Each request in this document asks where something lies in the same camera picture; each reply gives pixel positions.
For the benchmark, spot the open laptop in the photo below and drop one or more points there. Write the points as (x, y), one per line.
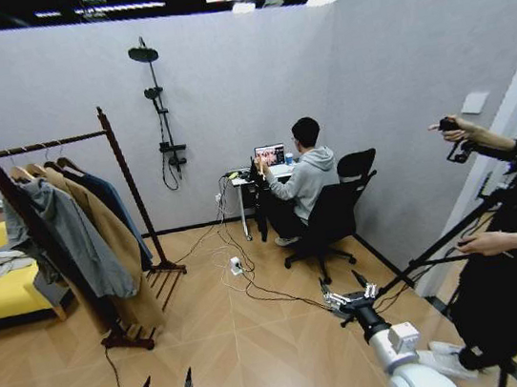
(270, 155)

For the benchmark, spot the black shower set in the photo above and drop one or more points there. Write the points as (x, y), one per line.
(157, 97)

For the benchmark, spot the grey hooded garment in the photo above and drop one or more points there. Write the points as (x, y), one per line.
(71, 229)

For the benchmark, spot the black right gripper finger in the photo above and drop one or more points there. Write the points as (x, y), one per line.
(367, 290)
(335, 299)

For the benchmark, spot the white desk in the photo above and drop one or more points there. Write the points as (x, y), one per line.
(240, 181)

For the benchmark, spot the tan long coat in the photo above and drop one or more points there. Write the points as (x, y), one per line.
(120, 256)

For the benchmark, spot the standing person's body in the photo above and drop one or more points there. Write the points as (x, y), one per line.
(510, 307)

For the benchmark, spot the small bottle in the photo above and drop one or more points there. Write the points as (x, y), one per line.
(289, 159)

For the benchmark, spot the black device with green label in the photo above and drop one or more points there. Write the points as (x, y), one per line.
(234, 174)

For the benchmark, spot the dark blue coat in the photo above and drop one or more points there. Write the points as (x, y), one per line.
(112, 197)

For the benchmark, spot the standing person's right forearm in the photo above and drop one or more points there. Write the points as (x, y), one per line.
(492, 141)

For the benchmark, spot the person's white shoe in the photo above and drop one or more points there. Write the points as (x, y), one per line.
(443, 348)
(456, 368)

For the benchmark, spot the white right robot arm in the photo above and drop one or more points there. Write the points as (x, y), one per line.
(402, 361)

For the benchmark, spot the white power strip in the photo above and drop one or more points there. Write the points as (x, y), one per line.
(235, 266)

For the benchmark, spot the black handheld controller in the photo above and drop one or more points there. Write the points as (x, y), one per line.
(447, 123)

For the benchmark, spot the dark wooden hanger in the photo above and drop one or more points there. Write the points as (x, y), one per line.
(67, 162)
(52, 164)

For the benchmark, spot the light wooden hanger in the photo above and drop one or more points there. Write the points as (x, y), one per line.
(18, 172)
(36, 169)

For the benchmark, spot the black office chair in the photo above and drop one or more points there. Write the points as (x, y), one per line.
(333, 212)

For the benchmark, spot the seated person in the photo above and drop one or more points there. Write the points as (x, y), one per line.
(307, 182)

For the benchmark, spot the grey and white garment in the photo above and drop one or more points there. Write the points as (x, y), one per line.
(3, 262)

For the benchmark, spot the white wall panel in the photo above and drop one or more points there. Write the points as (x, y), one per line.
(475, 103)

